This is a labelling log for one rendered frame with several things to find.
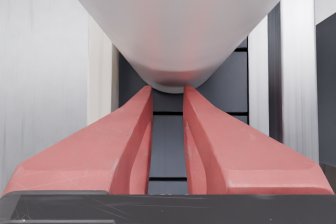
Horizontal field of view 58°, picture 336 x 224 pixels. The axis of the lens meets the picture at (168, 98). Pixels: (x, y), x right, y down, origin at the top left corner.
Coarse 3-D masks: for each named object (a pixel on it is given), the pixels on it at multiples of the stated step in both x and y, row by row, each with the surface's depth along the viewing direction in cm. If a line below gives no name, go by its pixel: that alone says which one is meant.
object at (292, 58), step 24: (288, 0) 10; (312, 0) 10; (288, 24) 10; (312, 24) 10; (288, 48) 10; (312, 48) 10; (288, 72) 10; (312, 72) 10; (288, 96) 10; (312, 96) 10; (288, 120) 10; (312, 120) 10; (288, 144) 10; (312, 144) 10
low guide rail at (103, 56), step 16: (96, 32) 15; (96, 48) 15; (112, 48) 15; (96, 64) 15; (112, 64) 15; (96, 80) 15; (112, 80) 15; (96, 96) 15; (112, 96) 15; (96, 112) 14
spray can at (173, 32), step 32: (96, 0) 4; (128, 0) 4; (160, 0) 4; (192, 0) 4; (224, 0) 4; (256, 0) 4; (128, 32) 5; (160, 32) 5; (192, 32) 5; (224, 32) 5; (160, 64) 8; (192, 64) 8
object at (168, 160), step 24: (240, 48) 18; (120, 72) 18; (216, 72) 18; (240, 72) 18; (120, 96) 18; (168, 96) 18; (216, 96) 18; (240, 96) 18; (168, 120) 18; (240, 120) 18; (168, 144) 18; (168, 168) 18; (168, 192) 18
